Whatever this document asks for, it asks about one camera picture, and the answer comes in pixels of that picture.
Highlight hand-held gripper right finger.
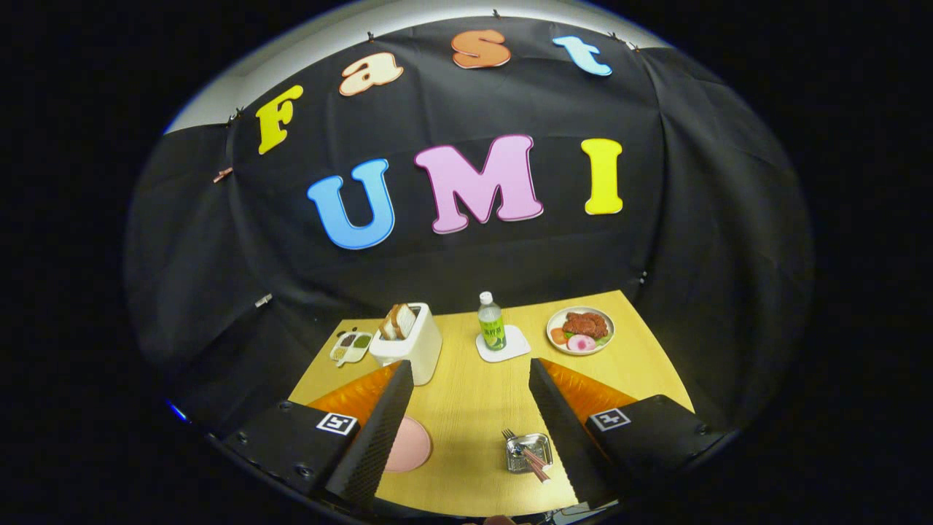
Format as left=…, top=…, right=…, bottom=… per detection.
left=528, top=357, right=730, bottom=508

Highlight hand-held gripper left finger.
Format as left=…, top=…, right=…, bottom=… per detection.
left=222, top=359, right=415, bottom=511

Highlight spoon with red checkered handle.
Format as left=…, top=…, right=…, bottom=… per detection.
left=512, top=445, right=546, bottom=476

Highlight fork with red checkered handle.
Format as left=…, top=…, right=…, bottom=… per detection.
left=501, top=429, right=552, bottom=484

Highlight pink round plate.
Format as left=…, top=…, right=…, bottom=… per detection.
left=384, top=416, right=433, bottom=473

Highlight white divided condiment dish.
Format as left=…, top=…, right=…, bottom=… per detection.
left=329, top=330, right=374, bottom=368

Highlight white toaster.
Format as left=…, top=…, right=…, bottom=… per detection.
left=369, top=303, right=443, bottom=386

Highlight white square coaster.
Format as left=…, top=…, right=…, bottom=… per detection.
left=475, top=325, right=531, bottom=363

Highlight brown meat piece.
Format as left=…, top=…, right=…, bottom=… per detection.
left=561, top=311, right=609, bottom=340

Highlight white oval food plate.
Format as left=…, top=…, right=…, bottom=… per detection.
left=546, top=306, right=615, bottom=356

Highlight green label drink bottle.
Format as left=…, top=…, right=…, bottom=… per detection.
left=478, top=292, right=507, bottom=351

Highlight metal wire basket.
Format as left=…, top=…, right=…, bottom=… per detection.
left=505, top=432, right=553, bottom=474

